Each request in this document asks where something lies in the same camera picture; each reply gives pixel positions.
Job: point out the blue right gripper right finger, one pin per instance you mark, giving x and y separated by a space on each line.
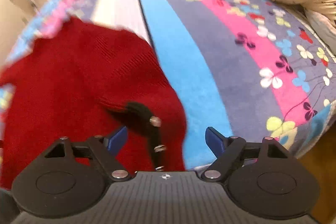
216 142

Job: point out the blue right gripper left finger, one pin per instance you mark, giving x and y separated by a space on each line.
116 140

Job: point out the red knit sweater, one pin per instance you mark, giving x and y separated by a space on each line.
79 84

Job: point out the colourful floral striped blanket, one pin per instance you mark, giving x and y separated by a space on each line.
249 68

